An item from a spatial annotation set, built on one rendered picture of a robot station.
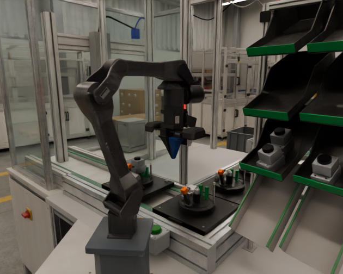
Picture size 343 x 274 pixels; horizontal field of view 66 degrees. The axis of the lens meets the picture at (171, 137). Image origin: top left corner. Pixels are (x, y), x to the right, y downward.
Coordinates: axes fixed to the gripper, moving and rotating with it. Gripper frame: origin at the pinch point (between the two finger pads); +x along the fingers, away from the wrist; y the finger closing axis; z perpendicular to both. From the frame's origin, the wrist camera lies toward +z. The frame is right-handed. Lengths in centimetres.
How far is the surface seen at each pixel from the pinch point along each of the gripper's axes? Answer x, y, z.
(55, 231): 57, 75, -5
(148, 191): 28.2, 28.5, 16.6
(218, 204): 28.2, 0.1, 26.6
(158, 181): 28, 33, 27
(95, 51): -36, 104, 43
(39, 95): -11, 87, -1
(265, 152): -0.4, -22.8, 11.4
